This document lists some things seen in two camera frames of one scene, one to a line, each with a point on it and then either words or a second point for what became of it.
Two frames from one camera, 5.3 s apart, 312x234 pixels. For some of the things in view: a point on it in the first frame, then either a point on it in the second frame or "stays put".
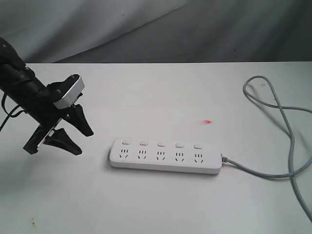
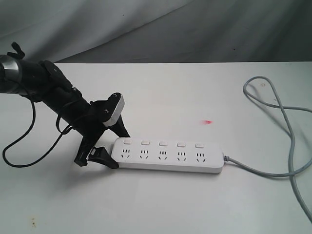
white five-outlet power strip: (194, 156) stays put
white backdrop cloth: (158, 31) stays put
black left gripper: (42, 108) to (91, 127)
